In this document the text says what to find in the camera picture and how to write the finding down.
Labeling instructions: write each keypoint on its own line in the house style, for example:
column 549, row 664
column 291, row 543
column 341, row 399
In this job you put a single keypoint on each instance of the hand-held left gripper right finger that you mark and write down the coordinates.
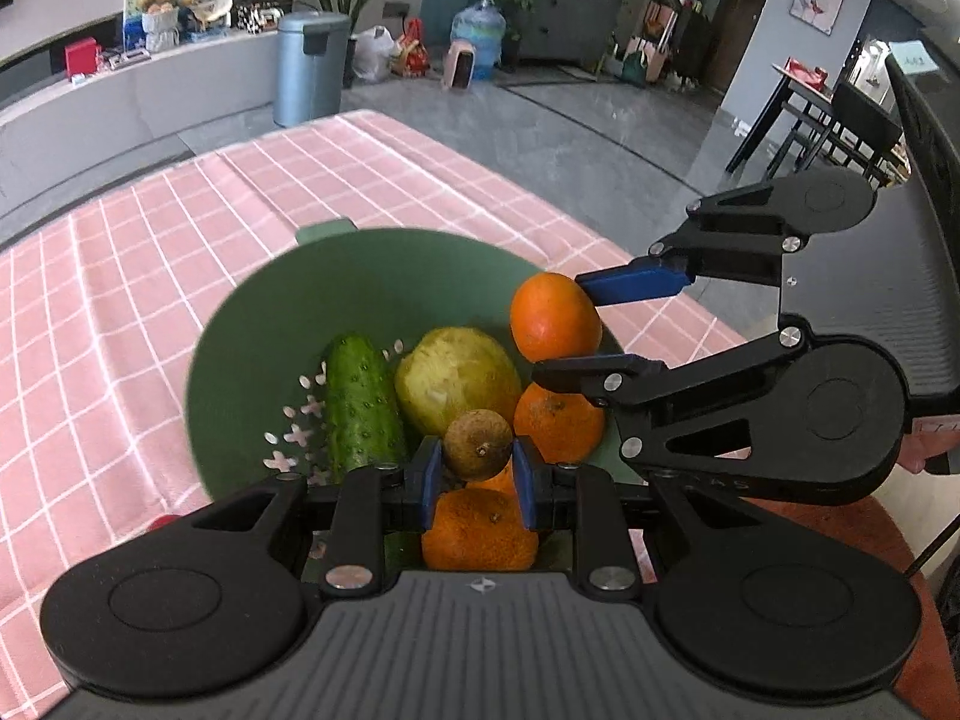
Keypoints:
column 525, row 484

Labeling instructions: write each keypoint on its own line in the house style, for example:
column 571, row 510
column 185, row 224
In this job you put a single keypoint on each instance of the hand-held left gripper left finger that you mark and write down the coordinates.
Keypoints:
column 431, row 480

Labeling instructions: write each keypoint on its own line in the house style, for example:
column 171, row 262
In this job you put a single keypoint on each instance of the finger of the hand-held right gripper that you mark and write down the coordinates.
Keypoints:
column 637, row 283
column 600, row 375

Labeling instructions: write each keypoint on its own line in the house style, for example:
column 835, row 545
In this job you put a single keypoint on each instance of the orange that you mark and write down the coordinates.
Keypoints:
column 501, row 481
column 476, row 532
column 559, row 424
column 551, row 319

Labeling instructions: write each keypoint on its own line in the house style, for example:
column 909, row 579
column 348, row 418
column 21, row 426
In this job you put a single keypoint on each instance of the brown kiwi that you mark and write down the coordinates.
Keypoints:
column 478, row 442

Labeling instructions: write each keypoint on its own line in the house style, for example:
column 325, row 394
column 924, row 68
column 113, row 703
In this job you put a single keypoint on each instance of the green cucumber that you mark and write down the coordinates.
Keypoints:
column 360, row 405

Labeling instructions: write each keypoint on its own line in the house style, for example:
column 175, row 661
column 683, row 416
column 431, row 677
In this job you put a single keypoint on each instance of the yellow-green guava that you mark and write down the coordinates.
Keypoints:
column 450, row 375

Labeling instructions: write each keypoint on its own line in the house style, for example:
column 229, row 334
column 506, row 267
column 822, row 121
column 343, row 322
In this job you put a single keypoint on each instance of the green colander bowl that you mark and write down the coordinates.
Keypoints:
column 247, row 360

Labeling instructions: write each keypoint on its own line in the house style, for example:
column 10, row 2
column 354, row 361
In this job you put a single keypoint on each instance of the dark dining table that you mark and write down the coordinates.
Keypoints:
column 795, row 86

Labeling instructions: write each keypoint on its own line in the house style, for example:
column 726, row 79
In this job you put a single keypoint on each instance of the pink space heater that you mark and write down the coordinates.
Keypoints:
column 460, row 67

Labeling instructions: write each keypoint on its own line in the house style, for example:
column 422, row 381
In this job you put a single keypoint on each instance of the dark dining chair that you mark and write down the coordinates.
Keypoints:
column 862, row 116

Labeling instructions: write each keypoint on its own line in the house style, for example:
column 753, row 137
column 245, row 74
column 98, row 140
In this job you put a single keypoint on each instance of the black mesh office chair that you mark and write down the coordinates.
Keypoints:
column 930, row 127

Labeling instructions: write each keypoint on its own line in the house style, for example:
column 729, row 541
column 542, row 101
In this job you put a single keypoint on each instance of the dark grey cabinet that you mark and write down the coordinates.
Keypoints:
column 577, row 7

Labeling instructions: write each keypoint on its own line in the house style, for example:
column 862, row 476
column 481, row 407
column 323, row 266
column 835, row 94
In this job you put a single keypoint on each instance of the blue water bottle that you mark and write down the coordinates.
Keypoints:
column 480, row 34

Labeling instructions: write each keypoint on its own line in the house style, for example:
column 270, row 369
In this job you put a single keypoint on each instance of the red gift bag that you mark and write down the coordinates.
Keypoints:
column 412, row 56

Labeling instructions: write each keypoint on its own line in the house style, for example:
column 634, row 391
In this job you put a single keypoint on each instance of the white plastic bag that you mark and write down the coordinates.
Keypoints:
column 375, row 52

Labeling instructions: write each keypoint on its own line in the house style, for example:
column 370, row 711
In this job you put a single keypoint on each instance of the pink checked tablecloth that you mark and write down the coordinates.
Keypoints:
column 112, row 277

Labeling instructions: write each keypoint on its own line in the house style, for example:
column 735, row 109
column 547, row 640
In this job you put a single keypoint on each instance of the grey-blue trash bin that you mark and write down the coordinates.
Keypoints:
column 309, row 75

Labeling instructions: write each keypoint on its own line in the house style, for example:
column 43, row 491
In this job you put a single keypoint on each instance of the white marble tv console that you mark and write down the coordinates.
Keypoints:
column 187, row 90

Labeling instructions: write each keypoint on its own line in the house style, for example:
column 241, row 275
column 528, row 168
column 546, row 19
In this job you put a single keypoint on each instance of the picture board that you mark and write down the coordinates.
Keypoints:
column 204, row 0

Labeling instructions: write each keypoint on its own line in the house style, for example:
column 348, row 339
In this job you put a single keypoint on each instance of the red box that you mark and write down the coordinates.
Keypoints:
column 81, row 56

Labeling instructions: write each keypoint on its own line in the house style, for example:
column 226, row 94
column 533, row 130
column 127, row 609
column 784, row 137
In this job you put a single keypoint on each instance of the framed wall picture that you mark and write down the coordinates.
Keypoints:
column 817, row 0

